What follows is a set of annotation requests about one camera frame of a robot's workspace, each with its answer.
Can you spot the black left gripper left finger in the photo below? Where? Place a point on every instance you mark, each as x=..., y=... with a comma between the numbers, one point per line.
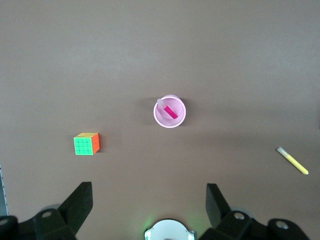
x=67, y=220

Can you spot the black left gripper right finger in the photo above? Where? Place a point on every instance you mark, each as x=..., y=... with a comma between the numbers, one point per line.
x=225, y=225

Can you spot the pink marker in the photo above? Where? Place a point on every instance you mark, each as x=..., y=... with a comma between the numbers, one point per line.
x=170, y=112

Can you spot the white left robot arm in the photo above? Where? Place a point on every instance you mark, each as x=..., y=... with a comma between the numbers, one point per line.
x=170, y=230

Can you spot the multicolour puzzle cube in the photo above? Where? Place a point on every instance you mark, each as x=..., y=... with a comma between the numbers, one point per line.
x=83, y=146

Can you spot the yellow marker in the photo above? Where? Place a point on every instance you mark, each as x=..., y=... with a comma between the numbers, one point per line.
x=295, y=163

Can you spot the pink mesh cup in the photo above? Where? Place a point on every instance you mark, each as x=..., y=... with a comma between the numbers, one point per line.
x=162, y=122

